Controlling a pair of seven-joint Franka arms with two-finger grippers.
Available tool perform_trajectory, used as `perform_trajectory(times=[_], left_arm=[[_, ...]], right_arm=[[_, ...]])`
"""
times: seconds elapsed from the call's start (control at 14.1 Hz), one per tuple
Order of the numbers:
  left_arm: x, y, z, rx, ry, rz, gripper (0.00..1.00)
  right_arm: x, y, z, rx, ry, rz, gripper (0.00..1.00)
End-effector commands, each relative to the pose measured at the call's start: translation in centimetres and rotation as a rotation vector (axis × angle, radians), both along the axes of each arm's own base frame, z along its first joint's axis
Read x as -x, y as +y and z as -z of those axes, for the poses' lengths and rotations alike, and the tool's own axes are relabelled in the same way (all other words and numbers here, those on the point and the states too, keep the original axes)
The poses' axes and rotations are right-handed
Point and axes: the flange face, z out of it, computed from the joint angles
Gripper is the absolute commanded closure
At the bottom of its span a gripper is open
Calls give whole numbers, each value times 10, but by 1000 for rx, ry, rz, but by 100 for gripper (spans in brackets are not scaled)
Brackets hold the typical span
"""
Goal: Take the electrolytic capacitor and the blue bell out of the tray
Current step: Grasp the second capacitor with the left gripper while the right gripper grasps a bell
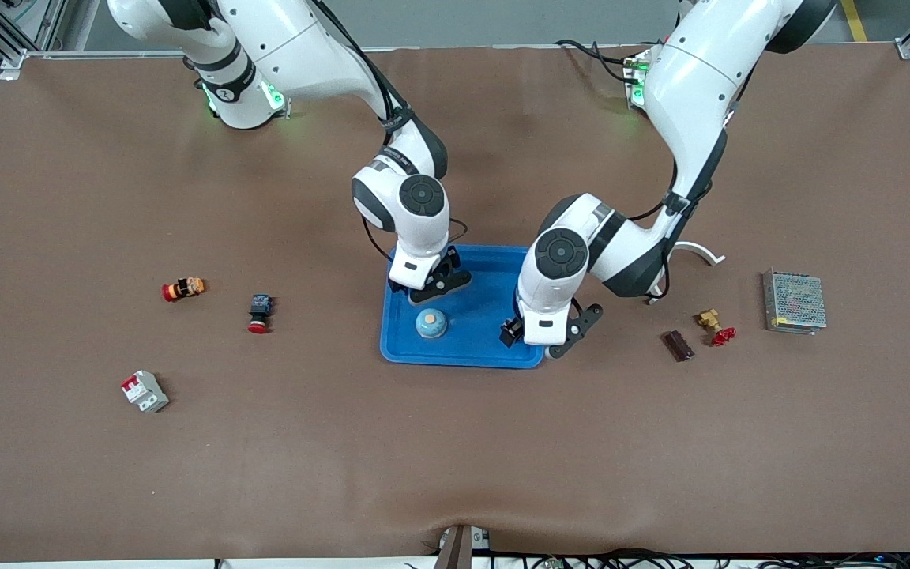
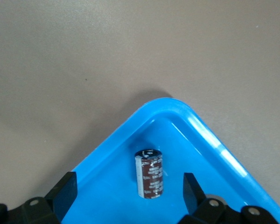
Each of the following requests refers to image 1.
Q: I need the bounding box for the light blue call bell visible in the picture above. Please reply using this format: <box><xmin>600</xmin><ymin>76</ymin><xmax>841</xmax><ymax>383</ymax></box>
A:
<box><xmin>415</xmin><ymin>308</ymin><xmax>449</xmax><ymax>341</ymax></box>

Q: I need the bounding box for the large dark brown capacitor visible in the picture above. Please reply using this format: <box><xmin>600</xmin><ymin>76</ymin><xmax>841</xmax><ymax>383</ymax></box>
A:
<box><xmin>664</xmin><ymin>330</ymin><xmax>696</xmax><ymax>363</ymax></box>

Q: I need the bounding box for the blue plastic tray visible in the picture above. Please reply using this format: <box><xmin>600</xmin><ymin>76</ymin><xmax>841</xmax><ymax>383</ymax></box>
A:
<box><xmin>379</xmin><ymin>243</ymin><xmax>546</xmax><ymax>370</ymax></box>

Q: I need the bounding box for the brown table cover mat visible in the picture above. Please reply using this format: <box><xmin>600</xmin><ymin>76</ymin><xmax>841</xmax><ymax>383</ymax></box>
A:
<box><xmin>0</xmin><ymin>43</ymin><xmax>910</xmax><ymax>563</ymax></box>

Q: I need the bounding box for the black red push button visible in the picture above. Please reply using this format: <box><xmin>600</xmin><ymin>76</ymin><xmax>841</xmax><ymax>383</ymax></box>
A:
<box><xmin>247</xmin><ymin>294</ymin><xmax>275</xmax><ymax>335</ymax></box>

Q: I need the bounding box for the white curved pipe clamp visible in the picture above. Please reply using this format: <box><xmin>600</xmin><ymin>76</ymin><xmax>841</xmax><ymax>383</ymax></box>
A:
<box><xmin>645</xmin><ymin>241</ymin><xmax>727</xmax><ymax>306</ymax></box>

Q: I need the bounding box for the orange emergency stop button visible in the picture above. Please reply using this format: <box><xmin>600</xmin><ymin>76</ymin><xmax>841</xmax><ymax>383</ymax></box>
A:
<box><xmin>162</xmin><ymin>277</ymin><xmax>207</xmax><ymax>303</ymax></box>

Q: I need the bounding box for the metal mesh power supply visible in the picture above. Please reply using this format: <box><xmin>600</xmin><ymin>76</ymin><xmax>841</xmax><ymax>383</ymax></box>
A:
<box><xmin>761</xmin><ymin>269</ymin><xmax>828</xmax><ymax>336</ymax></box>

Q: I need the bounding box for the red white circuit breaker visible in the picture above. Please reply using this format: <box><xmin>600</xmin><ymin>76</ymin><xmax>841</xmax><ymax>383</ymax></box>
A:
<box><xmin>121</xmin><ymin>370</ymin><xmax>170</xmax><ymax>414</ymax></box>

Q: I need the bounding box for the brass valve red handle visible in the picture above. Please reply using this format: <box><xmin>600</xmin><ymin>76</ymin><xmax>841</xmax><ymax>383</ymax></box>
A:
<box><xmin>698</xmin><ymin>308</ymin><xmax>737</xmax><ymax>348</ymax></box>

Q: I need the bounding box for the metal table edge bracket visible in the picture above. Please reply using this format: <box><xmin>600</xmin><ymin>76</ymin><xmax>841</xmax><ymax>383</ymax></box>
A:
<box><xmin>435</xmin><ymin>524</ymin><xmax>491</xmax><ymax>569</ymax></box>

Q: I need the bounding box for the black base cable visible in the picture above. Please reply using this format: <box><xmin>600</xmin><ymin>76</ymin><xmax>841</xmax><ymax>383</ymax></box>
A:
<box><xmin>554</xmin><ymin>38</ymin><xmax>637</xmax><ymax>84</ymax></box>

